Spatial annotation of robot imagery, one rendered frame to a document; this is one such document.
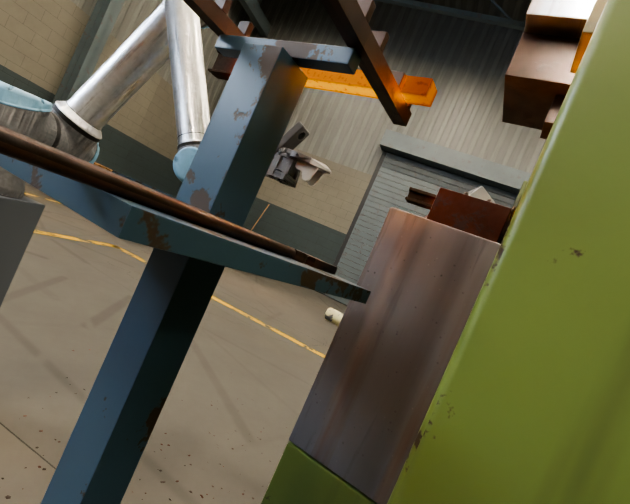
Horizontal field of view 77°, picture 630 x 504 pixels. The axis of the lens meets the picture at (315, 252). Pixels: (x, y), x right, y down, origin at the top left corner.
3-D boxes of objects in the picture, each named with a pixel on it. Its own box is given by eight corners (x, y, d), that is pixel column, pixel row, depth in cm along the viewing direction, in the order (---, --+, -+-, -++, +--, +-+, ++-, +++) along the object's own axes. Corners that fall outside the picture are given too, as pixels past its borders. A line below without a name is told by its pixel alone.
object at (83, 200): (-55, 133, 37) (-46, 114, 37) (224, 236, 72) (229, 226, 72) (117, 238, 22) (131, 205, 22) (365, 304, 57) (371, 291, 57)
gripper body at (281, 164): (297, 189, 107) (263, 177, 113) (310, 160, 107) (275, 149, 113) (284, 179, 100) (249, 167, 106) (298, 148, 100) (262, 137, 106)
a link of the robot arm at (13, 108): (-59, 127, 96) (-30, 62, 97) (3, 149, 113) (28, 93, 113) (-9, 150, 95) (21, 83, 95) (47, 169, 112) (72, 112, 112)
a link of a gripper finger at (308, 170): (322, 188, 100) (293, 178, 104) (332, 167, 100) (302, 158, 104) (318, 184, 97) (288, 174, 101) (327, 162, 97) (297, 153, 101)
